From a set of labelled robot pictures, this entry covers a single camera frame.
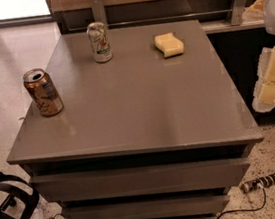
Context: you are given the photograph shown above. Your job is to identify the left metal bracket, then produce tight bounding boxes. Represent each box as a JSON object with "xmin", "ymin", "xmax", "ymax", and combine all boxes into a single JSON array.
[{"xmin": 90, "ymin": 0, "xmax": 108, "ymax": 26}]

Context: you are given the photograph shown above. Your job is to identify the orange soda can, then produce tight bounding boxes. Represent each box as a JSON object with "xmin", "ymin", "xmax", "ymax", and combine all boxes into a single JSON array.
[{"xmin": 22, "ymin": 68, "xmax": 64, "ymax": 117}]

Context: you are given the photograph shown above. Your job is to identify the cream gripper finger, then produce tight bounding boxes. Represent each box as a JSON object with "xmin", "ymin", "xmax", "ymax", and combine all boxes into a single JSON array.
[
  {"xmin": 242, "ymin": 0, "xmax": 265, "ymax": 22},
  {"xmin": 252, "ymin": 46, "xmax": 275, "ymax": 113}
]

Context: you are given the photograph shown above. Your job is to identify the white 7up can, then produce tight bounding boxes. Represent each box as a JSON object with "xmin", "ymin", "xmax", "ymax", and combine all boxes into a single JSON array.
[{"xmin": 87, "ymin": 22, "xmax": 113, "ymax": 63}]

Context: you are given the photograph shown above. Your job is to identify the white power strip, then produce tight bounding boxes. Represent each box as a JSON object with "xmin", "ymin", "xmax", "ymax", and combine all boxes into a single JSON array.
[{"xmin": 240, "ymin": 172, "xmax": 275, "ymax": 193}]

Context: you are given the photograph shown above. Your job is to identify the yellow sponge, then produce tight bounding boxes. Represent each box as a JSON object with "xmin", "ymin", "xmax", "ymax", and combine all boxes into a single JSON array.
[{"xmin": 154, "ymin": 33, "xmax": 184, "ymax": 58}]

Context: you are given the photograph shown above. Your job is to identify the black power cable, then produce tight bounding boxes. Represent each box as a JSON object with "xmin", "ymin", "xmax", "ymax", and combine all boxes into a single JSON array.
[{"xmin": 213, "ymin": 187, "xmax": 269, "ymax": 219}]

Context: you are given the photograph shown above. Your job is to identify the grey drawer cabinet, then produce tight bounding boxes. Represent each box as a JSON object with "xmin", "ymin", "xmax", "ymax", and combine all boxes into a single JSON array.
[{"xmin": 8, "ymin": 20, "xmax": 262, "ymax": 219}]

